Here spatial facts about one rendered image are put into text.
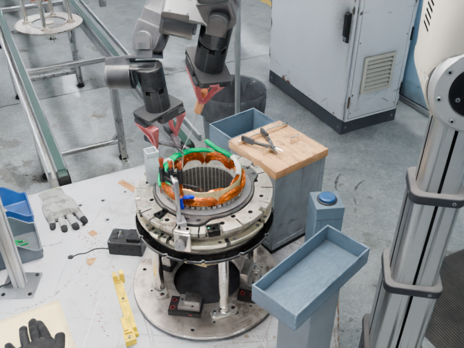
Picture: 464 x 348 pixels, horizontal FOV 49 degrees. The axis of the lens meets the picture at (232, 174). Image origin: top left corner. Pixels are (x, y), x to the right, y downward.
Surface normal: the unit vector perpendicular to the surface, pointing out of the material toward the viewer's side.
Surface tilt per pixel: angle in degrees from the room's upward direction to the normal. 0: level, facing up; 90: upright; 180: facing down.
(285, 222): 90
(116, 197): 0
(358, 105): 90
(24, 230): 87
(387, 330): 90
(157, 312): 0
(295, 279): 0
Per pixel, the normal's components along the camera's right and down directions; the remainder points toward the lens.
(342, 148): 0.00, -0.82
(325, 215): 0.11, 0.57
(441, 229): -0.18, 0.56
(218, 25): -0.15, 0.92
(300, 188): 0.61, 0.46
